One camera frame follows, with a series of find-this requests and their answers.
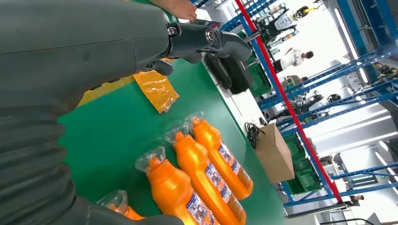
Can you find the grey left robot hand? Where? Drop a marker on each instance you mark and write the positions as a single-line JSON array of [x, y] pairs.
[[77, 46]]

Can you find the orange detergent bottle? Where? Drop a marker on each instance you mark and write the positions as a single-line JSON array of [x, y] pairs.
[[199, 167], [217, 152], [132, 214], [171, 192]]

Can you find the black handheld controller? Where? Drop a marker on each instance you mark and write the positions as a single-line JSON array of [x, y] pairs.
[[219, 71]]

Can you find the small yellow wrapped sheet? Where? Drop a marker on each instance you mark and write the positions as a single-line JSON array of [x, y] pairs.
[[157, 90]]

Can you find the black hard carrying case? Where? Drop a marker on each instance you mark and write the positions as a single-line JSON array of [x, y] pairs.
[[239, 74]]

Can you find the humanoid robot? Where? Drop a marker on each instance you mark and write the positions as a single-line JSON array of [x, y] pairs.
[[284, 23]]

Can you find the green plastic crate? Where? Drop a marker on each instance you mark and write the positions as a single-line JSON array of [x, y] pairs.
[[304, 180], [259, 80], [293, 146]]

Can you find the white table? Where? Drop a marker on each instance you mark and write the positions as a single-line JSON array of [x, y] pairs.
[[245, 107]]

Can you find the person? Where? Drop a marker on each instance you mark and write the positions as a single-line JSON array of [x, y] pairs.
[[295, 59], [356, 198]]

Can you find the red metal pole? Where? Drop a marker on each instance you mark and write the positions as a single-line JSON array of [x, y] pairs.
[[289, 102]]

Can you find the cardboard box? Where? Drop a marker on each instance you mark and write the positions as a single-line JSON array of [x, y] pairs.
[[273, 152]]

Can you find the blue metal shelving rack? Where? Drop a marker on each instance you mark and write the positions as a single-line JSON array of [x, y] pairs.
[[381, 24]]

